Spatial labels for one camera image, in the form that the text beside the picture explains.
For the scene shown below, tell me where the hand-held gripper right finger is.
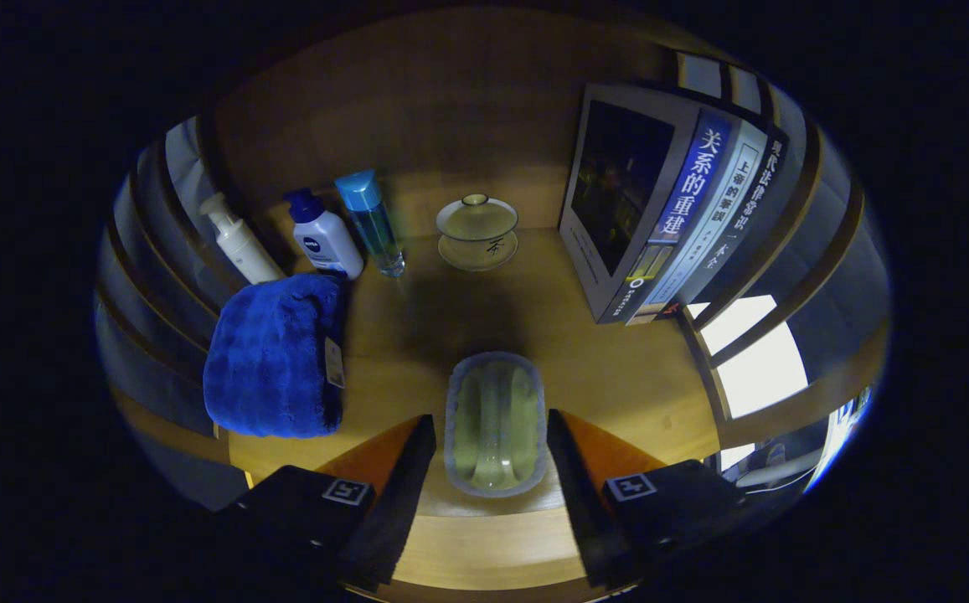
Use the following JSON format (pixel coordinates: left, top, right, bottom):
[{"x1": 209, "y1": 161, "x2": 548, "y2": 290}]
[{"x1": 545, "y1": 407, "x2": 750, "y2": 589}]

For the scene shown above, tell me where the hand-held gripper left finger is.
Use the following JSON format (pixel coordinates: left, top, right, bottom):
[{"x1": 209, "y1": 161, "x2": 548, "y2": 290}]
[{"x1": 216, "y1": 413, "x2": 437, "y2": 591}]

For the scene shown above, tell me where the green handled cleaning brush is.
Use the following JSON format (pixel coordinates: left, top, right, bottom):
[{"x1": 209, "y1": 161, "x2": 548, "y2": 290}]
[{"x1": 444, "y1": 352, "x2": 549, "y2": 499}]

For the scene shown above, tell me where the wooden countertop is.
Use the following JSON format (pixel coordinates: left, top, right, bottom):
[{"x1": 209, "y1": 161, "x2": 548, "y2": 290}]
[{"x1": 111, "y1": 167, "x2": 724, "y2": 591}]

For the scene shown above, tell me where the wooden cabinet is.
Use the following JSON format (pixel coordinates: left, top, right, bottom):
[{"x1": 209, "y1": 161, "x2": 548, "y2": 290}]
[{"x1": 95, "y1": 8, "x2": 891, "y2": 603}]

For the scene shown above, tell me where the blue towel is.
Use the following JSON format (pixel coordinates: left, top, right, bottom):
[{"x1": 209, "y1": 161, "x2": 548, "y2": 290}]
[{"x1": 203, "y1": 272, "x2": 348, "y2": 440}]

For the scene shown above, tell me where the white lotion bottle blue cap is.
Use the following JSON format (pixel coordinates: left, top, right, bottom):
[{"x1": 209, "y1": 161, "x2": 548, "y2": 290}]
[{"x1": 284, "y1": 188, "x2": 365, "y2": 281}]

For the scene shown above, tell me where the clear blue bottle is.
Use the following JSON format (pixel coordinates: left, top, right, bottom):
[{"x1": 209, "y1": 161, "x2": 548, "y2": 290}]
[{"x1": 334, "y1": 169, "x2": 406, "y2": 279}]

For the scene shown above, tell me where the beige lidded teacup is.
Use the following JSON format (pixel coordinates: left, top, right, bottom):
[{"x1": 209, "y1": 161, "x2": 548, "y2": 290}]
[{"x1": 436, "y1": 193, "x2": 520, "y2": 272}]

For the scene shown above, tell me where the white pump bottle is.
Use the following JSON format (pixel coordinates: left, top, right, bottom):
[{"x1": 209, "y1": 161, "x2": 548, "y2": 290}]
[{"x1": 200, "y1": 193, "x2": 286, "y2": 286}]

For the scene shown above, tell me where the white spine book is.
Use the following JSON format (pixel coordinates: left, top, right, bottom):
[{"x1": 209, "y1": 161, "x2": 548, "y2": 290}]
[{"x1": 626, "y1": 117, "x2": 770, "y2": 326}]

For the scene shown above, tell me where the black spine book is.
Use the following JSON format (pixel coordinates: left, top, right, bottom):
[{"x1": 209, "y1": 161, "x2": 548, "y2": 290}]
[{"x1": 664, "y1": 126, "x2": 789, "y2": 317}]

